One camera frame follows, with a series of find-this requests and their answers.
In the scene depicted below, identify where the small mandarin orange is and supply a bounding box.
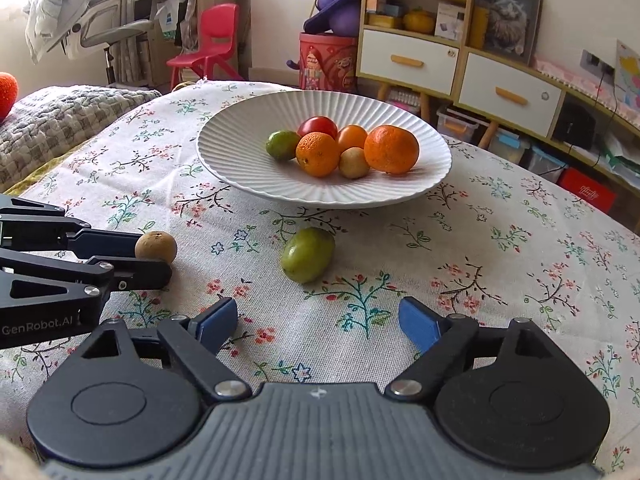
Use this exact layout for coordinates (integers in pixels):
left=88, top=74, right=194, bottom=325
left=295, top=132, right=341, bottom=178

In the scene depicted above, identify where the wall power socket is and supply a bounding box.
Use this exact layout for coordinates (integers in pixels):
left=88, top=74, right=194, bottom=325
left=580, top=50, right=615, bottom=79

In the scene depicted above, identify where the green jujube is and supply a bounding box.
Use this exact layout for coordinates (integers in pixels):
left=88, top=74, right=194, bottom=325
left=266, top=130, right=300, bottom=162
left=280, top=228, right=335, bottom=284

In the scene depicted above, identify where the red strawberry plush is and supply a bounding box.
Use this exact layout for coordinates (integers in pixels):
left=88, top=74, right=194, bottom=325
left=0, top=72, right=18, bottom=122

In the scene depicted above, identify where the black box in sideboard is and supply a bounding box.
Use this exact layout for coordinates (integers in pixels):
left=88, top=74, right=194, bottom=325
left=552, top=103, right=596, bottom=150

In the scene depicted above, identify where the red plastic chair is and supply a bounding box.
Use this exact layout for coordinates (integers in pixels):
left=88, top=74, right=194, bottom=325
left=166, top=3, right=242, bottom=89

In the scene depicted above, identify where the floral tablecloth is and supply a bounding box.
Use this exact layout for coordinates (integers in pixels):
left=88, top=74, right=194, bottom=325
left=26, top=82, right=639, bottom=479

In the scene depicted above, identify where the red tomato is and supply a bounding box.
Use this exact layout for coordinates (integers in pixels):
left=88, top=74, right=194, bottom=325
left=297, top=116, right=337, bottom=139

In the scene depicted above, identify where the red box under sideboard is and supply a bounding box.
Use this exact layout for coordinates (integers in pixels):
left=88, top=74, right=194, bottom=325
left=558, top=167, right=616, bottom=214

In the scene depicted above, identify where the brown longan fruit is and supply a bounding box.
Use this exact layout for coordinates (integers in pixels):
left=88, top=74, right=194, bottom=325
left=134, top=231, right=178, bottom=263
left=338, top=148, right=370, bottom=180

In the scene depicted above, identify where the colourful map poster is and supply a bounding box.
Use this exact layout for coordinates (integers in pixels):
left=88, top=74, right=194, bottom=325
left=614, top=40, right=640, bottom=110

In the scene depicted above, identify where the purple plush toy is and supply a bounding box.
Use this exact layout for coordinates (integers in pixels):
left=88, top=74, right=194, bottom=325
left=303, top=0, right=361, bottom=38

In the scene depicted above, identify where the white box on shelf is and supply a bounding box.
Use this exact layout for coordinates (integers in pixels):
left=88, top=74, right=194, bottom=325
left=434, top=2, right=465, bottom=42

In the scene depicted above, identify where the long low wooden sideboard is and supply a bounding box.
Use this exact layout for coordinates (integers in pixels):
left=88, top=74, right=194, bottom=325
left=529, top=54, right=640, bottom=231

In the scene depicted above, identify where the cat picture frame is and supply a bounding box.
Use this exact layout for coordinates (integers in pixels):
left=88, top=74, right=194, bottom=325
left=476, top=0, right=544, bottom=66

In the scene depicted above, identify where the clear storage bin orange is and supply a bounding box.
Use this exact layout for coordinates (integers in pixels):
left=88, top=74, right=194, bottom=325
left=436, top=106, right=488, bottom=144

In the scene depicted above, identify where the grey office chair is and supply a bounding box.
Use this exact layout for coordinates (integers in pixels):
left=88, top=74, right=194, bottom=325
left=25, top=0, right=153, bottom=86

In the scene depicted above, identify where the wooden desk shelf unit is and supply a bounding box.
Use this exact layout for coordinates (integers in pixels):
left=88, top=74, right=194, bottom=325
left=134, top=0, right=248, bottom=92

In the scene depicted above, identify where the white ribbed plate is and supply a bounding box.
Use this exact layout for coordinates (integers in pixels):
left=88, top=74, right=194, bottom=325
left=196, top=91, right=452, bottom=209

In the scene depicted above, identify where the large orange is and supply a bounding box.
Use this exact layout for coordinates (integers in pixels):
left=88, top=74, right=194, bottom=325
left=363, top=125, right=420, bottom=174

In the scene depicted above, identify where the yellow pot on shelf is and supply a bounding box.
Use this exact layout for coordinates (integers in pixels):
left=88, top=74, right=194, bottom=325
left=402, top=9, right=435, bottom=35

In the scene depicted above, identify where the yellow patterned cloth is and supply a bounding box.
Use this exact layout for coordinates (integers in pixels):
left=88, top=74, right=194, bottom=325
left=3, top=142, right=87, bottom=196

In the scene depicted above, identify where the wooden shelf cabinet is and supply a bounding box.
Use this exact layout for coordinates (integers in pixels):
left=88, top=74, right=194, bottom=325
left=357, top=0, right=564, bottom=146

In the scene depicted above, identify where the red decorated bucket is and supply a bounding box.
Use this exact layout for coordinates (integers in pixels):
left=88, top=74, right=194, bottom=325
left=298, top=32, right=358, bottom=93

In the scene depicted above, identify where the small orange tomato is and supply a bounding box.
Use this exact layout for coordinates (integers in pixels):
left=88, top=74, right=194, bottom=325
left=336, top=124, right=368, bottom=153

